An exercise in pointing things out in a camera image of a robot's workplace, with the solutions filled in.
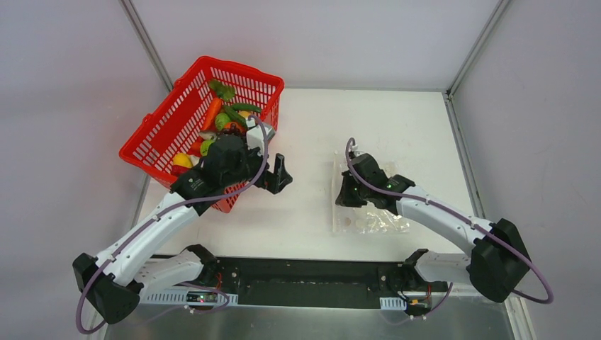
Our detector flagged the clear zip top bag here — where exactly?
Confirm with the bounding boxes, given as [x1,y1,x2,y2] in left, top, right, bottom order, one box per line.
[331,151,410,234]

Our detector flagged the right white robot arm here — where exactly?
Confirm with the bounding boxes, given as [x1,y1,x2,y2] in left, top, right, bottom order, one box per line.
[335,152,530,302]

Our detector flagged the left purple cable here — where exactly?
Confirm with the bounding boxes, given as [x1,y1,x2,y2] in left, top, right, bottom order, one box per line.
[76,115,269,335]

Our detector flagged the long green cucumber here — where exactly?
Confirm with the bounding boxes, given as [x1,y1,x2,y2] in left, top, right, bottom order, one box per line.
[222,105,247,128]

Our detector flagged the purple cable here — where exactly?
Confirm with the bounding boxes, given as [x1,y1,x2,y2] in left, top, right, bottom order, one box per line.
[344,137,555,305]
[76,115,269,335]

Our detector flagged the green bean pod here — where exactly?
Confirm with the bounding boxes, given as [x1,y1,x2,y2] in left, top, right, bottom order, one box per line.
[230,103,262,113]

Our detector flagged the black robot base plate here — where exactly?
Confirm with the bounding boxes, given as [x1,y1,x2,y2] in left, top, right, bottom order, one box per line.
[178,257,449,315]

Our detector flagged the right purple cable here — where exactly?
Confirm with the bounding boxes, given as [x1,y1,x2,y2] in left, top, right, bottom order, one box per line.
[344,137,555,305]

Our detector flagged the dark red grape bunch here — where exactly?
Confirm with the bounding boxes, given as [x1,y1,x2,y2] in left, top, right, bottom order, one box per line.
[220,125,246,137]

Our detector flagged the red plastic basket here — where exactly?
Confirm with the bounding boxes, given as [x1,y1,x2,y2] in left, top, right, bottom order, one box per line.
[119,56,284,213]

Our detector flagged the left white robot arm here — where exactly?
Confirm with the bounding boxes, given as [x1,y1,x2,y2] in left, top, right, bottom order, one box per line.
[72,136,293,334]

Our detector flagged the orange carrot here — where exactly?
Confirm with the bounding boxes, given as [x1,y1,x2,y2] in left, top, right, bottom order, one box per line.
[201,97,223,130]

